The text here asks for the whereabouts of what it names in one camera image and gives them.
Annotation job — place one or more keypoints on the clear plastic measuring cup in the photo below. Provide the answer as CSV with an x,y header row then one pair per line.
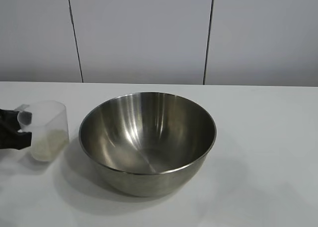
x,y
49,122

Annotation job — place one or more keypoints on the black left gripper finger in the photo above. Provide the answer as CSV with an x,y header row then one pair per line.
x,y
8,121
20,140

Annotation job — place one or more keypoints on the stainless steel mixing bowl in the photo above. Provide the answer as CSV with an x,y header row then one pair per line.
x,y
149,142

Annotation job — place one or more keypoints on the white rice grains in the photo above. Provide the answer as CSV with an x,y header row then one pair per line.
x,y
49,145

